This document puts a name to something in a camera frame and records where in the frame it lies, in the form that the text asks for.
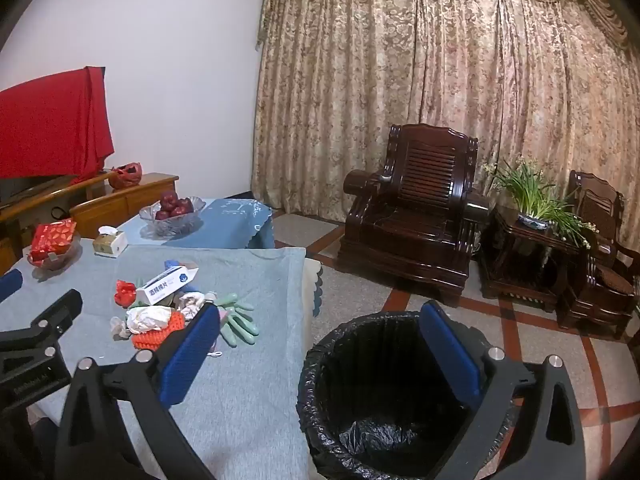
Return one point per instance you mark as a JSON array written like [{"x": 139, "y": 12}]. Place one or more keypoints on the white paper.
[{"x": 147, "y": 317}]

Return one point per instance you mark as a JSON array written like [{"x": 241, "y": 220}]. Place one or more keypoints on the red patterned box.
[{"x": 52, "y": 237}]

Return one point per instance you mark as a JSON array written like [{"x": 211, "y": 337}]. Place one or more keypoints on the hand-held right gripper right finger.
[{"x": 450, "y": 355}]

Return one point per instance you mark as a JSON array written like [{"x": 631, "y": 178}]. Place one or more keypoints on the black-lined trash bin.
[{"x": 380, "y": 360}]

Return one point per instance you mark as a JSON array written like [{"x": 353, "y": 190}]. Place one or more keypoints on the dark wooden side table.
[{"x": 520, "y": 260}]

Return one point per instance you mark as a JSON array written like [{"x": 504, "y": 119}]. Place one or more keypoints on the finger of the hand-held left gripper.
[
  {"x": 52, "y": 317},
  {"x": 9, "y": 284}
]

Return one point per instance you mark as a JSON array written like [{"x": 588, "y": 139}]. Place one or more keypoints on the grey crumpled tissue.
[{"x": 189, "y": 305}]

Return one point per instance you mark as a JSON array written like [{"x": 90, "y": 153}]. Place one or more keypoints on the blue embroidered tablecloth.
[{"x": 230, "y": 225}]

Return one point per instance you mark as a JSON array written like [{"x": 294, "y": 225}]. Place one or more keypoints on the blue white paper cup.
[{"x": 165, "y": 285}]

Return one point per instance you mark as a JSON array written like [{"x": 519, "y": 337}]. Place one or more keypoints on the glass fruit bowl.
[{"x": 170, "y": 227}]

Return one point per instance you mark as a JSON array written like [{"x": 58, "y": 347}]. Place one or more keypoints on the wooden cabinet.
[{"x": 135, "y": 200}]

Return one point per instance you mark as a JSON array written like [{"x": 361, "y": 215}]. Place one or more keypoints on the red ornament bag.
[{"x": 126, "y": 176}]

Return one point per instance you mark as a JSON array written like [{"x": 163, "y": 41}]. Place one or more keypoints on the small dark wooden armchair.
[{"x": 600, "y": 270}]

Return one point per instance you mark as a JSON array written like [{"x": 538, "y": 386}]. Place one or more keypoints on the pile of red apples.
[{"x": 172, "y": 206}]

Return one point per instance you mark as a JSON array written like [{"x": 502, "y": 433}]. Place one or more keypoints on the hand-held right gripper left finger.
[{"x": 192, "y": 355}]

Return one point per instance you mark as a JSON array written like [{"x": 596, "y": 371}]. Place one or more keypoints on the glass dish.
[{"x": 55, "y": 265}]

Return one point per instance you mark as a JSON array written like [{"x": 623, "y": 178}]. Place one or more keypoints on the red crumpled plastic bag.
[{"x": 125, "y": 294}]

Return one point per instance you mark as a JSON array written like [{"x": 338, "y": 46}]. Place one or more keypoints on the tissue box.
[{"x": 107, "y": 245}]

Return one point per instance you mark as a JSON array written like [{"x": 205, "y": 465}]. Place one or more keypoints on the large dark wooden armchair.
[{"x": 410, "y": 225}]

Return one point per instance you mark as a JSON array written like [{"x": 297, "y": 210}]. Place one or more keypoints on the blue plastic bag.
[{"x": 171, "y": 265}]

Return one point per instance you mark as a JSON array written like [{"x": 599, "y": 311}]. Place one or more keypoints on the grey-blue table cloth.
[{"x": 240, "y": 410}]

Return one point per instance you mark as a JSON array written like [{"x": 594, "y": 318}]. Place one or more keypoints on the potted green plant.
[{"x": 532, "y": 195}]

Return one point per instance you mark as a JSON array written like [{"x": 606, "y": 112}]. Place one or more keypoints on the floral beige curtain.
[{"x": 400, "y": 60}]

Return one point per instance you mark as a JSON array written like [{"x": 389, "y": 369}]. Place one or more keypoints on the green glove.
[
  {"x": 237, "y": 330},
  {"x": 235, "y": 304}
]

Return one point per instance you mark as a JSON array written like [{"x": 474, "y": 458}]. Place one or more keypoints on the red cloth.
[{"x": 50, "y": 125}]

